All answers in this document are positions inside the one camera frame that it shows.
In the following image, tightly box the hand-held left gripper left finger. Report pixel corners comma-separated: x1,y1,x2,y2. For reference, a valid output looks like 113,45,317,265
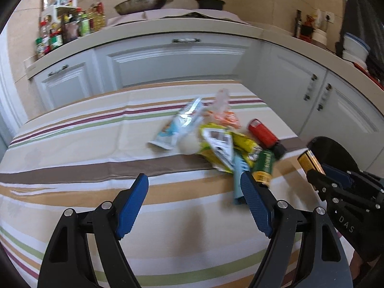
37,173,150,288

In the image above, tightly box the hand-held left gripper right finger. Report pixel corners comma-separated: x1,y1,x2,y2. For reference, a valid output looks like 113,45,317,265
240,170,354,288

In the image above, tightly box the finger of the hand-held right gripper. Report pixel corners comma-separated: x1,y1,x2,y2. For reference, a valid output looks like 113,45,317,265
322,163,365,188
306,169,338,201

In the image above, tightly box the black trash bin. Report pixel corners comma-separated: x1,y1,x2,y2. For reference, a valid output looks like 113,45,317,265
306,136,360,171

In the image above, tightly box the yellow bottle black cap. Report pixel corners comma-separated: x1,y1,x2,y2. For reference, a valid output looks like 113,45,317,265
298,151,326,176

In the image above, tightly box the yellow wrapper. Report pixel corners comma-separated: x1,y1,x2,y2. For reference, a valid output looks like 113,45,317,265
231,132,263,168

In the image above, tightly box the orange printed clear plastic bag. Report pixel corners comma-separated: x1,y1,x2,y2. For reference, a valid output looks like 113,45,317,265
204,88,242,129

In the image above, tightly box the person's right hand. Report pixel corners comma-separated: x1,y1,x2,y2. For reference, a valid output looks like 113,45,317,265
348,250,369,288

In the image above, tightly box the blue tube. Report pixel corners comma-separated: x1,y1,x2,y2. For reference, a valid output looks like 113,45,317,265
232,153,251,206

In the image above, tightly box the green bottle black cap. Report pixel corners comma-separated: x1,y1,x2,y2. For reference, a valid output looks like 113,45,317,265
251,149,276,186

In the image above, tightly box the white cabinet door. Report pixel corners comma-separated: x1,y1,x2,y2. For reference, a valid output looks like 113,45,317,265
33,49,99,110
300,67,384,171
240,40,327,138

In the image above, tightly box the red bottle black cap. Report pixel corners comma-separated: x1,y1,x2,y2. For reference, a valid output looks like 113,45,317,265
248,118,287,158

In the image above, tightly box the yellow white printed packet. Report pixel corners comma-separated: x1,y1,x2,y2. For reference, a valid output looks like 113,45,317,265
199,123,236,173

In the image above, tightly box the white crumpled tissue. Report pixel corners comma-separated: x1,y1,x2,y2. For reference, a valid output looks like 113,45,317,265
177,133,201,156

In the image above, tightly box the striped tablecloth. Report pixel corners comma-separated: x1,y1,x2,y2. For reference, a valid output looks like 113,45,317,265
0,79,339,288

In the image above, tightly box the blue white foil wrapper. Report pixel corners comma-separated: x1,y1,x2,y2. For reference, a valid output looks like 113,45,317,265
148,97,203,150

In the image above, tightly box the red kitchen utensil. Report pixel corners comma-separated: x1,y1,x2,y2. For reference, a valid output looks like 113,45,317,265
352,62,384,89

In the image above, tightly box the white plain bowl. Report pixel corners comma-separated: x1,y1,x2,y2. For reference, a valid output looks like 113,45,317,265
342,51,368,64

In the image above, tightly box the white bowl blue rim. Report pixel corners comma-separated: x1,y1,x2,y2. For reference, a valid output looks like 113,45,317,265
343,32,371,54

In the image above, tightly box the white jar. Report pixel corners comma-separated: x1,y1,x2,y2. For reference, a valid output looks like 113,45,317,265
313,28,328,48

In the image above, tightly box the wide white cabinet front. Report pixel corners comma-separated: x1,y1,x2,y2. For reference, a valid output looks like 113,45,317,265
93,34,261,90

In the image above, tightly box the dark oil bottle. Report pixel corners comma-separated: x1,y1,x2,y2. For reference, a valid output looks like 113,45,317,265
294,10,302,38

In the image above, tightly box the dark curtain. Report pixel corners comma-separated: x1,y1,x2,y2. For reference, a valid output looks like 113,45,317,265
339,0,384,84

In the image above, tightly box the group of condiment bottles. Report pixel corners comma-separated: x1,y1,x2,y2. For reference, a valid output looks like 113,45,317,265
35,0,107,60

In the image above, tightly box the beige stove cover sheet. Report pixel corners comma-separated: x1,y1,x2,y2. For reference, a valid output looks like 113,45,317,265
106,8,249,26

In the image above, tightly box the black lidded pot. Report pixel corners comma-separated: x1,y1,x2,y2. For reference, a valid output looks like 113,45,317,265
196,0,226,9

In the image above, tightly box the white spice rack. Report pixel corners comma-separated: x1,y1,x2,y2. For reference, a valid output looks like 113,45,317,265
42,5,78,21

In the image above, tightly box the white door frame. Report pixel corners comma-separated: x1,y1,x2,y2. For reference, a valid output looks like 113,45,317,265
0,48,27,144

